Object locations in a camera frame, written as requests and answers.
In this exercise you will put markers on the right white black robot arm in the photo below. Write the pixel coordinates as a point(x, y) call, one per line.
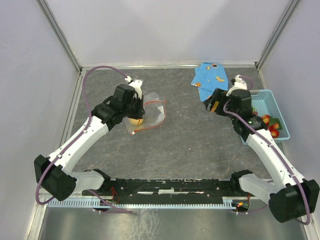
point(290, 196)

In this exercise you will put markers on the light blue plastic basket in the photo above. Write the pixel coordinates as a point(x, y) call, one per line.
point(265, 103)

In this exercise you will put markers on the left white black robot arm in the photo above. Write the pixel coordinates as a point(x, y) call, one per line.
point(55, 174)

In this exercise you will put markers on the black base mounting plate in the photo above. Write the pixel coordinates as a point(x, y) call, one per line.
point(172, 191)

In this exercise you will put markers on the clear zip bag orange zipper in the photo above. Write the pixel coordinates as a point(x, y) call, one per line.
point(155, 114)

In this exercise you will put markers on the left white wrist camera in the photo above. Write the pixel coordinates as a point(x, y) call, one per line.
point(136, 84)

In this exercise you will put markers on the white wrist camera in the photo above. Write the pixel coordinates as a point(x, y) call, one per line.
point(136, 84)
point(237, 83)

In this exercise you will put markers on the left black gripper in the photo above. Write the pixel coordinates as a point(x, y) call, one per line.
point(141, 111)

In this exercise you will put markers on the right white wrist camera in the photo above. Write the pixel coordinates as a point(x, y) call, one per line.
point(237, 83)

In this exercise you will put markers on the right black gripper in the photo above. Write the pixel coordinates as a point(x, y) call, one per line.
point(218, 95)

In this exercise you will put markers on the yellow pear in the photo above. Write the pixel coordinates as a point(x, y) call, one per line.
point(135, 121)

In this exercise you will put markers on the yellow starfruit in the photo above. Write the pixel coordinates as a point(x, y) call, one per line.
point(214, 106)

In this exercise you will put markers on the purple grapes bunch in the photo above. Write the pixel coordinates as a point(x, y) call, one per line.
point(254, 111)

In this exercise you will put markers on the blue patterned cloth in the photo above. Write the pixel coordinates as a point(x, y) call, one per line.
point(208, 77)

